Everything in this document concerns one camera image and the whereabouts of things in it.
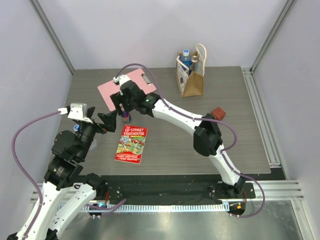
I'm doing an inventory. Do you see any Pocari Sweat plastic bottle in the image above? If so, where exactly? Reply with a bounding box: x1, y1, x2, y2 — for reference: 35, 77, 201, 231
180, 49, 192, 75

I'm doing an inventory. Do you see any burlap canvas tote bag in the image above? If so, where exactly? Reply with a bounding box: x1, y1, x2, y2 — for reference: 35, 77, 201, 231
176, 43, 207, 98

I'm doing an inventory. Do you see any small water bottle blue cap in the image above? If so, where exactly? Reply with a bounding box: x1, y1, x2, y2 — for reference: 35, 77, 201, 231
73, 124, 80, 132

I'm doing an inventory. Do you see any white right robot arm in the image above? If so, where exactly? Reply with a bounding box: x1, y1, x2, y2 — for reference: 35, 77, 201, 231
110, 80, 246, 197

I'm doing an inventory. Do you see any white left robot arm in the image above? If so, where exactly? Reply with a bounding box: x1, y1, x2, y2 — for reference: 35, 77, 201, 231
7, 103, 118, 240

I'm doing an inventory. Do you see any pink clipboard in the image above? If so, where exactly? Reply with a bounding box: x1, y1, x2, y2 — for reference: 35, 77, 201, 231
97, 68, 157, 111

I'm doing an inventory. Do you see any red comic paperback book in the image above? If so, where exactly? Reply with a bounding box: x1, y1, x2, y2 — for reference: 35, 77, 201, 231
114, 125, 148, 165

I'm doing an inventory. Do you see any red cube power adapter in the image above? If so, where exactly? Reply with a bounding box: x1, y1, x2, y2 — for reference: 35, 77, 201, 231
211, 107, 226, 121

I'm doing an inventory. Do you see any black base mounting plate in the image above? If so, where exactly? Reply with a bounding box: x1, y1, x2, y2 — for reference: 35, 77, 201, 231
101, 174, 256, 206

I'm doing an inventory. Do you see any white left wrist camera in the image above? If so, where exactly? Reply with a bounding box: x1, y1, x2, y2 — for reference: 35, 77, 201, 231
58, 102, 93, 124

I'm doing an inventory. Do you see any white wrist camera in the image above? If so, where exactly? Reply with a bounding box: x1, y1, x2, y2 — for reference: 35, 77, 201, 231
58, 102, 93, 124
112, 74, 131, 96

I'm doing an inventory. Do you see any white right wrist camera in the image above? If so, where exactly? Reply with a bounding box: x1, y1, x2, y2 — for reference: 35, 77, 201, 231
112, 74, 131, 96

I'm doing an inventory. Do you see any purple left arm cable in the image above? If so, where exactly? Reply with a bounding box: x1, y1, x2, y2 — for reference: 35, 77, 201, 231
11, 110, 127, 238

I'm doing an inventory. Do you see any white slotted cable duct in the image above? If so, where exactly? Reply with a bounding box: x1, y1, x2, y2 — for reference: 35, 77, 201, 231
57, 202, 230, 214

